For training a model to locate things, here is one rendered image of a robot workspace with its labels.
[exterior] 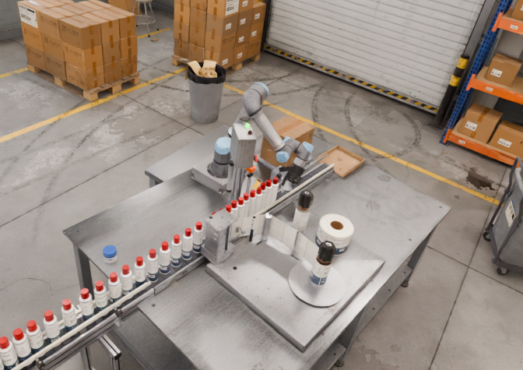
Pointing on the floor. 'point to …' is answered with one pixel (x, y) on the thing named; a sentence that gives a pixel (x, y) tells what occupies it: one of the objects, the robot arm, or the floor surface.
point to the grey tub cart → (508, 225)
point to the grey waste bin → (205, 101)
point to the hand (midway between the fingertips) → (282, 190)
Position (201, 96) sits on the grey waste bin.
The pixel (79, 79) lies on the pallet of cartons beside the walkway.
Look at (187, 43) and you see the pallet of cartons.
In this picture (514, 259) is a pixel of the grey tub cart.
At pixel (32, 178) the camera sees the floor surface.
